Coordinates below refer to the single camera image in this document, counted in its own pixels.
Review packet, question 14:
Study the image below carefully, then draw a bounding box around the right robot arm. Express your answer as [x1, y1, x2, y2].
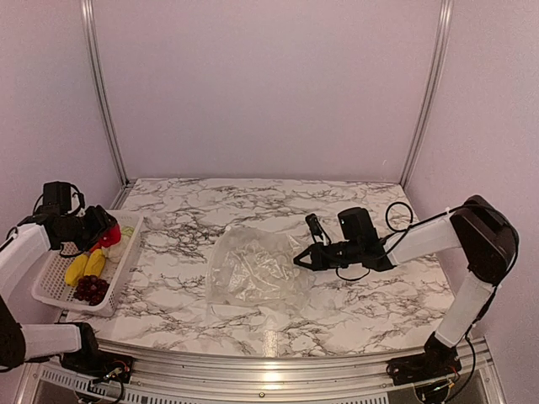
[293, 195, 520, 377]

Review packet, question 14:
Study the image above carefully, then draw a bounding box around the yellow fake lemon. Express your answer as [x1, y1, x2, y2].
[84, 248, 106, 278]

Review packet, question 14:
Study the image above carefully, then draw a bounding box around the orange fake tomato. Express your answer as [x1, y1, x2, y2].
[89, 242, 102, 253]

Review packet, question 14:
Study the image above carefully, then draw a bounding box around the white perforated plastic basket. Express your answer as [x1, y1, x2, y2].
[31, 210, 143, 317]

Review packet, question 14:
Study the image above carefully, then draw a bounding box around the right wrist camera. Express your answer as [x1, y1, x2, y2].
[305, 214, 332, 246]

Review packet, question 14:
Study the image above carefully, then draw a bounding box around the aluminium front rail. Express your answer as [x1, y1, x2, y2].
[16, 332, 506, 404]

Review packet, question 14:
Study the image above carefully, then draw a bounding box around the clear zip top bag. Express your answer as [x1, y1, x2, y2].
[205, 227, 314, 312]

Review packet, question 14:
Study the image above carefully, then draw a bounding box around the red fake bell pepper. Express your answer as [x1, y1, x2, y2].
[99, 225, 121, 247]

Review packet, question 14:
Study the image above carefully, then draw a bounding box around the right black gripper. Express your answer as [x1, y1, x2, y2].
[294, 239, 362, 271]

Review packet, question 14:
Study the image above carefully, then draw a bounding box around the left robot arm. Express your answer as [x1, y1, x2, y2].
[1, 181, 118, 375]

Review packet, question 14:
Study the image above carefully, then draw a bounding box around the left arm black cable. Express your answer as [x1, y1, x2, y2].
[8, 184, 92, 260]

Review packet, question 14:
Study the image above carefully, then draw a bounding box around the white fake cauliflower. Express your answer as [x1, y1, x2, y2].
[101, 226, 134, 263]

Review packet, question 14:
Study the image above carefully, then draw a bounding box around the yellow fake banana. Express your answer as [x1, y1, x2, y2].
[64, 254, 88, 287]

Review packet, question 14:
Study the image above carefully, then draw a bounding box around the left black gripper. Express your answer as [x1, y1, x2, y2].
[60, 205, 117, 251]

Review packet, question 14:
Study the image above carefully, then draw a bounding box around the right aluminium corner post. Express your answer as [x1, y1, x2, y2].
[399, 0, 454, 189]

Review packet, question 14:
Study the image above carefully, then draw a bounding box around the aluminium corner post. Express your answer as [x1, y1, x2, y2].
[399, 0, 454, 189]
[80, 0, 130, 188]

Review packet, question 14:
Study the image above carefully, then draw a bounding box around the purple fake grape bunch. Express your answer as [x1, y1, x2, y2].
[73, 275, 109, 306]

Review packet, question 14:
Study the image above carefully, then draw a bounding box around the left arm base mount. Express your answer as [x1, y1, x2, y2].
[61, 350, 134, 383]

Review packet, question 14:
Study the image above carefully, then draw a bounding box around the left aluminium corner post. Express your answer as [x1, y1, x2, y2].
[80, 0, 130, 188]

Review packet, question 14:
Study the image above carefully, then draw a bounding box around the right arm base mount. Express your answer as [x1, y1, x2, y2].
[386, 353, 462, 385]

